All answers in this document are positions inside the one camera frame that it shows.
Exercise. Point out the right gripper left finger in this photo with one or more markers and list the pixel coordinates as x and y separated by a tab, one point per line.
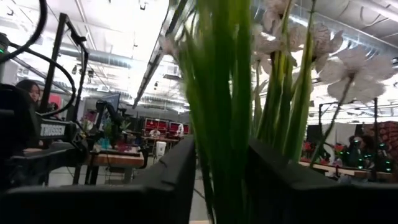
109	205

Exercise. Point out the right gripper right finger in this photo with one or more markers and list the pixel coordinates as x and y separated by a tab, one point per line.
311	205

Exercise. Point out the white artificial flower bunch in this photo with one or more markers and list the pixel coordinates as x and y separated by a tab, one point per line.
217	93

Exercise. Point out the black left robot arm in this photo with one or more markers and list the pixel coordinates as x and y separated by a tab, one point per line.
18	124

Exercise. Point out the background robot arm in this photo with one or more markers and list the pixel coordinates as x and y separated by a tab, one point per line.
109	115

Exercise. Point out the wooden background table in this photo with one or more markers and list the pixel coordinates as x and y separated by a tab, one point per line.
118	159

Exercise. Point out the background robot with LEDs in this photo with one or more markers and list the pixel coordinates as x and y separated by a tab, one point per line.
357	155

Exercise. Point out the white bin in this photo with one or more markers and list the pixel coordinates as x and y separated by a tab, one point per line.
160	150

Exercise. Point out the red cabinets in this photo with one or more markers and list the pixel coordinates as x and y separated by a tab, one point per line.
164	126

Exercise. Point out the red floral patterned cloth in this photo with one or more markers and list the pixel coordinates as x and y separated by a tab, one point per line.
387	133

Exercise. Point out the person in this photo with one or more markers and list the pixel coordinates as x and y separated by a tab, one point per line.
29	91

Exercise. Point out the black metal frame stand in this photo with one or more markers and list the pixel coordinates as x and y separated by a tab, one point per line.
59	56

